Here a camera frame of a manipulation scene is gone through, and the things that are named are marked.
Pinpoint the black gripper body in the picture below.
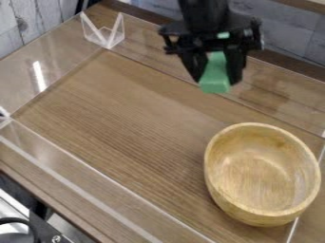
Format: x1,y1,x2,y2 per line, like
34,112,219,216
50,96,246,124
157,15,263,55

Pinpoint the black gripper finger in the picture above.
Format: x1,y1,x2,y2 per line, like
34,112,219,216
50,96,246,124
180,52,208,83
223,48,246,85

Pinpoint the green rectangular block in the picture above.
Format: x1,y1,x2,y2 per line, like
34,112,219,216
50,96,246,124
196,31,234,95

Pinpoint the wooden bowl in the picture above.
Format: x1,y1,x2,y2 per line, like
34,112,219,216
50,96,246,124
203,122,321,227

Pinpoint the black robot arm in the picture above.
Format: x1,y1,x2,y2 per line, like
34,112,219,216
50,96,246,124
157,0,263,93

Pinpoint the clear acrylic corner bracket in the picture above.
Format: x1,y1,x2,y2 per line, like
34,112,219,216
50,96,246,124
80,12,124,49

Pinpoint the black metal bracket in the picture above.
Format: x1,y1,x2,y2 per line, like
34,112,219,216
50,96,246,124
29,211,73,243

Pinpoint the black cable lower left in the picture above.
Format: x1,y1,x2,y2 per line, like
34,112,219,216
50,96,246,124
0,217,32,232

